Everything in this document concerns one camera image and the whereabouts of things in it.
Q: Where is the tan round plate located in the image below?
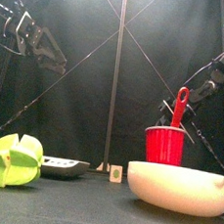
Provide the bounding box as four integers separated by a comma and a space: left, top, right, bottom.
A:
123, 159, 224, 220

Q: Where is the red plastic utensil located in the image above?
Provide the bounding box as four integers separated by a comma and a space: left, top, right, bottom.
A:
169, 85, 192, 130

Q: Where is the red plastic cup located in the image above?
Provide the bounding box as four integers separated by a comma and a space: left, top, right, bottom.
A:
141, 123, 188, 167

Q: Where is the small green-marked block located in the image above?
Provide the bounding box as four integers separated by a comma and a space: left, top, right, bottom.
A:
108, 164, 124, 185

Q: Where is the white toy phone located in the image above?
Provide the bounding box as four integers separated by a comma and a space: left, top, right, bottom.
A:
39, 155, 92, 182

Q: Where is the lime green plush toy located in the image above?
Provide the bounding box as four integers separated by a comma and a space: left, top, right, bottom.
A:
0, 131, 47, 194

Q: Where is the thin diagonal brace wire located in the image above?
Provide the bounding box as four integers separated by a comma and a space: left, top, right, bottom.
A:
76, 0, 224, 178
0, 0, 164, 164

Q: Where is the black vertical frame pole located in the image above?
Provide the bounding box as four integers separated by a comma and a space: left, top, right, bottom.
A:
102, 0, 129, 173

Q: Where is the white pole base bracket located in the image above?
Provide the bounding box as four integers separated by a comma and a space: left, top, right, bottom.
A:
96, 160, 112, 174

